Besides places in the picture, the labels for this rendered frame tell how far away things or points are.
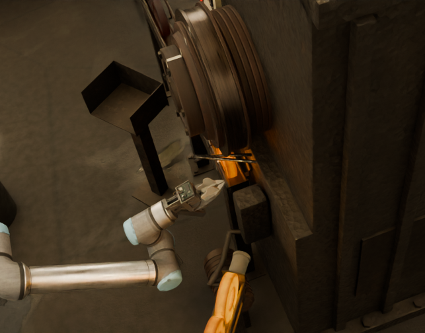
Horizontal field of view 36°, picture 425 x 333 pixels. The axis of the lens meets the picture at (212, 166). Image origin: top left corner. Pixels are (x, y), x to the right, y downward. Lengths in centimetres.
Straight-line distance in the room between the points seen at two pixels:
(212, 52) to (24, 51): 239
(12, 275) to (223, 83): 86
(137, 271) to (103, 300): 76
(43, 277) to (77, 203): 116
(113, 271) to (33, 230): 111
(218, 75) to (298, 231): 52
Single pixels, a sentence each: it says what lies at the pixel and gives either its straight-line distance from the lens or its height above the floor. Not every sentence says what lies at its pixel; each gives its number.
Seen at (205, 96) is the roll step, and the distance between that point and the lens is 182.
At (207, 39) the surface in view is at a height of 133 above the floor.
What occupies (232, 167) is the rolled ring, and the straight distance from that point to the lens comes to 220.
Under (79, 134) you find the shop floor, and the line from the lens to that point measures 348.
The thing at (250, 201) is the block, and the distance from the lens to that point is 209.
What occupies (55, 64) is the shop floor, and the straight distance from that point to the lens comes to 389.
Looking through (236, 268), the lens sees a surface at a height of 70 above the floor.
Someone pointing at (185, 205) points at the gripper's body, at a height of 76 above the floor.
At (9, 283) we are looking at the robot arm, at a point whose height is 87.
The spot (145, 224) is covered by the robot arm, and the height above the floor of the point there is 72.
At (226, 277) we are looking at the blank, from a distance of 199.
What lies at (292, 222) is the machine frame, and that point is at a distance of 196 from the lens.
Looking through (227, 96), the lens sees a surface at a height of 124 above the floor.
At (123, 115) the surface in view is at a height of 60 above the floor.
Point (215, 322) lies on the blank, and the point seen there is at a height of 79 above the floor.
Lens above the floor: 256
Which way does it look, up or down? 54 degrees down
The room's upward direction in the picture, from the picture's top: 12 degrees counter-clockwise
